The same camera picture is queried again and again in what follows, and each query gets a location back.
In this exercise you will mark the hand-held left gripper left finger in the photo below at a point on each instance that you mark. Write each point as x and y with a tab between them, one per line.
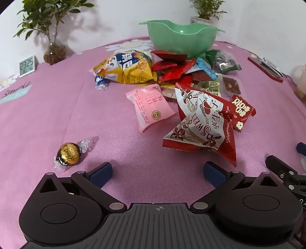
102	173

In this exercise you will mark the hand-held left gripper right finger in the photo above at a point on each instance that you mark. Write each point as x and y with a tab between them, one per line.
214	173

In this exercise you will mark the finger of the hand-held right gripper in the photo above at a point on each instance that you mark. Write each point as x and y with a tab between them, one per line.
279	166
301	148

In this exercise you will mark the red white snack bag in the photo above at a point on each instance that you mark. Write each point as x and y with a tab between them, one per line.
203	124

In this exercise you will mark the red snack bar packet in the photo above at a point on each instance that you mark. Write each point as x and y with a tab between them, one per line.
242	110

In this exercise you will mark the blue foil chocolate ball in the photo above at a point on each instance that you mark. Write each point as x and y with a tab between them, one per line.
100	80

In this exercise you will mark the yellow snack bag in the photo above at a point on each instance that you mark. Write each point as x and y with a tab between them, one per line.
129	69

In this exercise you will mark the green plastic bowl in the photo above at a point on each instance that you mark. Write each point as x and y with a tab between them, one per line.
179	40

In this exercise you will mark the black gold chocolate ball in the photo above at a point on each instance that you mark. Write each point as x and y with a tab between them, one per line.
68	154

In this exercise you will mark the pink floral tablecloth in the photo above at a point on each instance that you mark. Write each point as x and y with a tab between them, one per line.
47	115

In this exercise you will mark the pink snack packet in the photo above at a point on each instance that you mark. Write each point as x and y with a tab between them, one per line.
150	105

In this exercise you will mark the pale green snack packet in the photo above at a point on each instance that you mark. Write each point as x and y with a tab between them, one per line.
212	86

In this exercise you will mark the white metal tool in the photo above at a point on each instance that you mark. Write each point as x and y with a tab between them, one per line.
271	65

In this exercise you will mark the clear nut bar packet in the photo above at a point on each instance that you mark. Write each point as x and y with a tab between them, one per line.
230	85

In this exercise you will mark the red flat tray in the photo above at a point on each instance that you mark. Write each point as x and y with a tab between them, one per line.
259	65

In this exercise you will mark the clear cookie packet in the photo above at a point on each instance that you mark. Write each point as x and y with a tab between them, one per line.
167	93

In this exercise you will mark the dark red foil packet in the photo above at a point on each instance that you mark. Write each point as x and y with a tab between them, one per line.
163	65
169	55
200	76

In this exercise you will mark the blue snack packet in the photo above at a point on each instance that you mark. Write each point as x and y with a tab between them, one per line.
206	68

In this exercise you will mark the bright red foil packet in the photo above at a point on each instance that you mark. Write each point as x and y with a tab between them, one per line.
177	71

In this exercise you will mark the clear green-edged packet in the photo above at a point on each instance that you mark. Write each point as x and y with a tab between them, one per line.
224	63

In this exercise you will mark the leafy plant in glass vase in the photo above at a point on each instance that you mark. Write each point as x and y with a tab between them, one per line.
56	51

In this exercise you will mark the white digital clock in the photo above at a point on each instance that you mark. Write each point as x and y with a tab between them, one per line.
26	65

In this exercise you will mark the small plant in white pot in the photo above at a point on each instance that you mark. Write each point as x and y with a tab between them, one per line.
198	20

